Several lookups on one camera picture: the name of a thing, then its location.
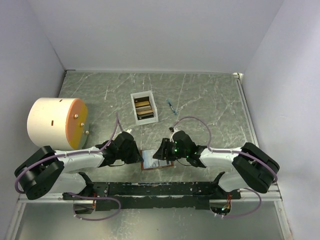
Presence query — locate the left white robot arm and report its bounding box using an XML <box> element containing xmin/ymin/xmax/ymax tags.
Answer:
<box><xmin>14</xmin><ymin>131</ymin><xmax>143</xmax><ymax>200</ymax></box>

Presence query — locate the white corner bracket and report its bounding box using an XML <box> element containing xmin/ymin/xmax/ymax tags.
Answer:
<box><xmin>232</xmin><ymin>72</ymin><xmax>244</xmax><ymax>81</ymax></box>

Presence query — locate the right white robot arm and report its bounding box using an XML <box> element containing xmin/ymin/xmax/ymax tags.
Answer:
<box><xmin>152</xmin><ymin>130</ymin><xmax>280</xmax><ymax>199</ymax></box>

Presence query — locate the aluminium frame rail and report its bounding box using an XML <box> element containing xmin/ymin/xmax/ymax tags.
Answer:
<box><xmin>235</xmin><ymin>79</ymin><xmax>283</xmax><ymax>201</ymax></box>

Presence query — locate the brown leather card holder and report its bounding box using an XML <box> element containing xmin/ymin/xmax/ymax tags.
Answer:
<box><xmin>140</xmin><ymin>149</ymin><xmax>174</xmax><ymax>171</ymax></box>

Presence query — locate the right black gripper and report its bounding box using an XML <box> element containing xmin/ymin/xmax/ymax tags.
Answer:
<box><xmin>152</xmin><ymin>138</ymin><xmax>188</xmax><ymax>161</ymax></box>

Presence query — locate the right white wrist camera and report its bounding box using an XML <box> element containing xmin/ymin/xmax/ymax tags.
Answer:
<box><xmin>169</xmin><ymin>127</ymin><xmax>180</xmax><ymax>138</ymax></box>

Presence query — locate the blue pen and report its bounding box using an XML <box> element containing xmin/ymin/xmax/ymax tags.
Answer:
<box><xmin>166</xmin><ymin>99</ymin><xmax>177</xmax><ymax>115</ymax></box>

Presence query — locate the white cylinder with orange lid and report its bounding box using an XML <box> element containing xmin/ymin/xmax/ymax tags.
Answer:
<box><xmin>27</xmin><ymin>97</ymin><xmax>89</xmax><ymax>151</ymax></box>

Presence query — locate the white card tray box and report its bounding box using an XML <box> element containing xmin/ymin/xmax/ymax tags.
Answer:
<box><xmin>130</xmin><ymin>90</ymin><xmax>159</xmax><ymax>126</ymax></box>

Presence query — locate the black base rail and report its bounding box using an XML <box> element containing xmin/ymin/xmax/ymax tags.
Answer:
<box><xmin>62</xmin><ymin>181</ymin><xmax>241</xmax><ymax>212</ymax></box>

